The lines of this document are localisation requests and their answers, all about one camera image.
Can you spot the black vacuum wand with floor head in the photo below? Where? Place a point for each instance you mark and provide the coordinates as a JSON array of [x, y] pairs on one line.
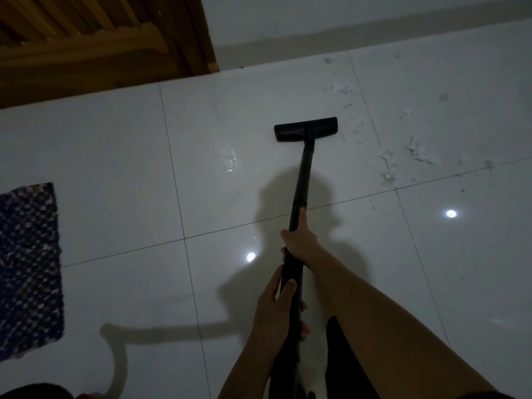
[[305, 162]]

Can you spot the scattered white paper scraps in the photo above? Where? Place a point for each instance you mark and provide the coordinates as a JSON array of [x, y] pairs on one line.
[[390, 132]]

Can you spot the dark woven speckled mat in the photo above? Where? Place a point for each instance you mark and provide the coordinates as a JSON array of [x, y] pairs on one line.
[[29, 270]]

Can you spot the black shorts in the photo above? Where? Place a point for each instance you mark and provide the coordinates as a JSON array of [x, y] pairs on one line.
[[341, 361]]

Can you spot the brown wooden door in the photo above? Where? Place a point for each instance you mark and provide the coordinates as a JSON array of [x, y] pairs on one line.
[[83, 41]]

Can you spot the person's left forearm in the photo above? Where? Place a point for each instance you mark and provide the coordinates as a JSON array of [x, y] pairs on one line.
[[253, 373]]

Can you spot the brown wooden door frame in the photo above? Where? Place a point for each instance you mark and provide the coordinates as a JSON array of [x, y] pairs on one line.
[[201, 33]]

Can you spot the person's right hand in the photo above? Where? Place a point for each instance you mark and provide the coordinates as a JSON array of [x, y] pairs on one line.
[[303, 245]]

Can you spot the person's left thumb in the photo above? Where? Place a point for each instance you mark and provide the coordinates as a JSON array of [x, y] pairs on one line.
[[288, 290]]

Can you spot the person's left hand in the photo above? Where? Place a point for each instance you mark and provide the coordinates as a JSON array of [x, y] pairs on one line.
[[272, 315]]

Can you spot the person's right thumb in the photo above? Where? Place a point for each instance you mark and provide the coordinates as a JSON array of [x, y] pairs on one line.
[[302, 219]]

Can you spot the person's right forearm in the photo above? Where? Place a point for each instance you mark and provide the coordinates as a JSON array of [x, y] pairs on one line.
[[386, 328]]

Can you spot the dark rounded object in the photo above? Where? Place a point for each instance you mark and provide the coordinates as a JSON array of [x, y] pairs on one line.
[[29, 392]]

